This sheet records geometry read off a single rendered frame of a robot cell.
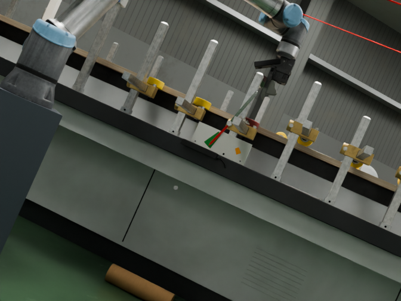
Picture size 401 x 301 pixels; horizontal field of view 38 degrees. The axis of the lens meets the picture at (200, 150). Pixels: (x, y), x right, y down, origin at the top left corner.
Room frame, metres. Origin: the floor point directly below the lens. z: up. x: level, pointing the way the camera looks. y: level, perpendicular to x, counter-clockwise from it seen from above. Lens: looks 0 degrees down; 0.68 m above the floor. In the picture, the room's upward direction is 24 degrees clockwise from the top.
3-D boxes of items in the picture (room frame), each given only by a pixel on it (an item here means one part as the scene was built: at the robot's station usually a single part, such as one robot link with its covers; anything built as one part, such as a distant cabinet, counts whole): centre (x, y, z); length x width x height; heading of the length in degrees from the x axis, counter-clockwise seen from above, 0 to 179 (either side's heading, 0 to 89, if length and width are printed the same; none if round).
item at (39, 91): (2.02, 0.63, 0.65); 0.19 x 0.19 x 0.10
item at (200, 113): (2.64, 0.12, 0.83); 0.14 x 0.06 x 0.05; 80
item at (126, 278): (2.51, 0.00, 0.04); 0.30 x 0.08 x 0.08; 80
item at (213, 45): (2.64, 0.14, 0.92); 0.04 x 0.04 x 0.48; 80
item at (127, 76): (2.59, 0.36, 0.84); 0.44 x 0.03 x 0.04; 170
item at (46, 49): (2.03, 0.63, 0.79); 0.17 x 0.15 x 0.18; 20
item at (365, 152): (2.44, -0.63, 0.95); 0.50 x 0.04 x 0.04; 170
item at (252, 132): (2.59, -0.13, 0.84); 0.14 x 0.06 x 0.05; 80
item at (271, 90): (2.49, -0.17, 1.04); 0.06 x 0.03 x 0.09; 80
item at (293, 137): (2.55, -0.35, 0.93); 0.04 x 0.04 x 0.48; 80
